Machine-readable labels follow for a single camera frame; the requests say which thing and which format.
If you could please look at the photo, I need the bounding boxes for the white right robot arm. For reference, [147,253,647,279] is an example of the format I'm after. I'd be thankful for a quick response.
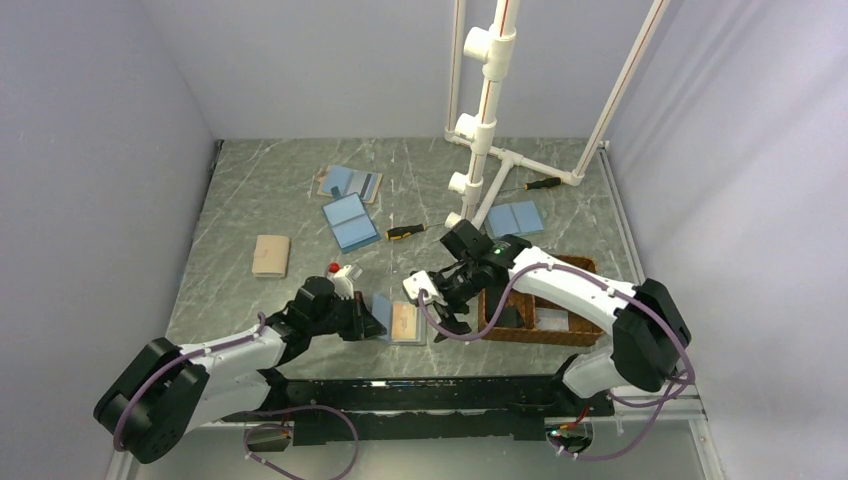
[404,220,694,415]

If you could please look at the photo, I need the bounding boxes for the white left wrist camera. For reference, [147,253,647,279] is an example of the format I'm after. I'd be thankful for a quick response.
[325,262,362,299]

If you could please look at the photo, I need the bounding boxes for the grey leather card holder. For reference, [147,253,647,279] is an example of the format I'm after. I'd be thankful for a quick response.
[370,294,426,346]

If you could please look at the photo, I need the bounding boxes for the aluminium extrusion rail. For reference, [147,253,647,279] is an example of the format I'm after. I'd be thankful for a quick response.
[105,377,704,480]

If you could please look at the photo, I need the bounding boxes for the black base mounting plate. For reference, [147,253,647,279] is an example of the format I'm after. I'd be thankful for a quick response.
[225,375,615,446]

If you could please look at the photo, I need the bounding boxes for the tan card holder with cards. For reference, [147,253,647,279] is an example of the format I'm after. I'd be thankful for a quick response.
[317,165,383,204]

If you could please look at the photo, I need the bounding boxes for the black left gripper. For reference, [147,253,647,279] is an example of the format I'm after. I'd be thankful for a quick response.
[309,291,386,341]

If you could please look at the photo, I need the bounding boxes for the white card in basket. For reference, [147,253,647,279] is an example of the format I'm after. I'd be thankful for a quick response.
[535,308,570,331]

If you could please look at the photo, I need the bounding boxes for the right side aluminium rail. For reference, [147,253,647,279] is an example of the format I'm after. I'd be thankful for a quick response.
[598,142,677,399]

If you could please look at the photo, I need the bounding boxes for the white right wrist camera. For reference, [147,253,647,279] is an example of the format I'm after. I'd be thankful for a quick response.
[402,270,444,306]

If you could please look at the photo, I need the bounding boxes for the blue card holder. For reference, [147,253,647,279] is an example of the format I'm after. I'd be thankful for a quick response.
[322,193,381,253]
[485,200,546,237]

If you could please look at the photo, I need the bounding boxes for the beige closed card holder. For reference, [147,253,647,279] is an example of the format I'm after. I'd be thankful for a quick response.
[251,234,291,278]

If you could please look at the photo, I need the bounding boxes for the white PVC pipe frame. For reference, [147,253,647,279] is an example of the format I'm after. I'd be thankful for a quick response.
[444,0,671,228]

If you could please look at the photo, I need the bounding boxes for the blue card holder on green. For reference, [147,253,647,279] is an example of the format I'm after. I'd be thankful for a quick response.
[485,200,546,237]

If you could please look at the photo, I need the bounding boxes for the brown woven basket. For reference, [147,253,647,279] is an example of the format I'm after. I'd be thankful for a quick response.
[478,255,604,347]

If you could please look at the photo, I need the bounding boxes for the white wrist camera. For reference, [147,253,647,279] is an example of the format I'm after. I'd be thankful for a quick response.
[325,262,362,299]
[402,270,444,306]

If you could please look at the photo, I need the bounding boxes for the tan card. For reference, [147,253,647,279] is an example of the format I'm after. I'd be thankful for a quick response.
[390,302,419,342]

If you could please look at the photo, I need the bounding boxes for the black yellow screwdriver near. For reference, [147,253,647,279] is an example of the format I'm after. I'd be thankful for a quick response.
[385,223,444,241]

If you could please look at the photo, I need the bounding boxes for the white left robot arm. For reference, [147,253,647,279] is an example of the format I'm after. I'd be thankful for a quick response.
[93,276,387,464]

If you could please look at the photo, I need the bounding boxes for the black orange screwdriver far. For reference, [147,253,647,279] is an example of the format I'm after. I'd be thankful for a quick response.
[501,177,563,193]

